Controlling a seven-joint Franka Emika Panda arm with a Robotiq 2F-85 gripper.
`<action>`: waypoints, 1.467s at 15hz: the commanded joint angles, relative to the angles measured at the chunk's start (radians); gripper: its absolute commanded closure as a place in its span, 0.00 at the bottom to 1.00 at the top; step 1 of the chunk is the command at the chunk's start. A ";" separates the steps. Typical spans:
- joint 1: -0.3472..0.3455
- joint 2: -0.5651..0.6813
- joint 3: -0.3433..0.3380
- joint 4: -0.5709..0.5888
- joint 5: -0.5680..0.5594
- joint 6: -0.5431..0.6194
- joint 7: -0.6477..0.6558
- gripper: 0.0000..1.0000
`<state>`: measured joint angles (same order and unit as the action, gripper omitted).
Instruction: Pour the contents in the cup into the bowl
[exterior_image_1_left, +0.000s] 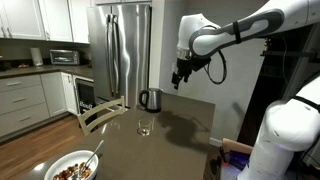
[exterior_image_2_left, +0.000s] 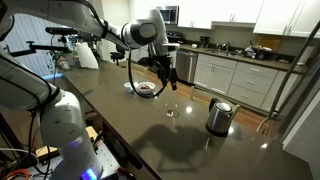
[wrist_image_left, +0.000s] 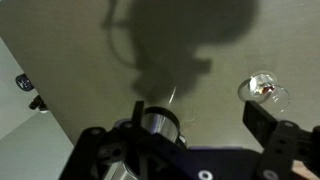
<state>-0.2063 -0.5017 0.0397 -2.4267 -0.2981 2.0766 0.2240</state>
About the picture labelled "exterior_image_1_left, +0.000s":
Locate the white ceramic bowl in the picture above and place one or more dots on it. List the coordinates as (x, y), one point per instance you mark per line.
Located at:
(63, 163)

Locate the clear glass cup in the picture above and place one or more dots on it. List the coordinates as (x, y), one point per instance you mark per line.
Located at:
(145, 126)

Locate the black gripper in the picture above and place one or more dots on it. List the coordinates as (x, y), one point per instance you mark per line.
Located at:
(185, 66)

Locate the white upper kitchen cabinets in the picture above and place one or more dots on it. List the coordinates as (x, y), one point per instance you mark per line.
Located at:
(56, 20)

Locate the silver toaster oven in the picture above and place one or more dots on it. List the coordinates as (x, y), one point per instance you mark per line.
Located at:
(64, 57)

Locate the white paper towel roll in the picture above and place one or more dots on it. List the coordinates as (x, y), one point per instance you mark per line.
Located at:
(36, 56)

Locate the brown food pieces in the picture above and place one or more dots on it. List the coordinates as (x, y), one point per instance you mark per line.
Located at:
(68, 173)

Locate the white kitchen cabinets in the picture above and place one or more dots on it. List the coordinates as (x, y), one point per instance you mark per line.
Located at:
(56, 20)
(23, 100)

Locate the stainless steel refrigerator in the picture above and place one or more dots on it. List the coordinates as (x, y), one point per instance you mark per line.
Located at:
(126, 50)

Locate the metal spoon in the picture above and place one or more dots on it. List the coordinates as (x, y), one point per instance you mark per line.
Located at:
(93, 154)

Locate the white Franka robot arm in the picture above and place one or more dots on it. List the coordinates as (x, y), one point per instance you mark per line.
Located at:
(286, 133)

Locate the white lower kitchen cabinets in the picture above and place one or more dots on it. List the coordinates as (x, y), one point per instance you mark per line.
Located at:
(23, 100)

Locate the tan wooden board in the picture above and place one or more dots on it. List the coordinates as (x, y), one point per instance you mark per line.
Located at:
(235, 146)

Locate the stainless steel electric kettle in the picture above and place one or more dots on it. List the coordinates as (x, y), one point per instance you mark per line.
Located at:
(153, 100)

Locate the white wooden chair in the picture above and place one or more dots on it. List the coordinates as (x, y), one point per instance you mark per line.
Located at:
(100, 110)

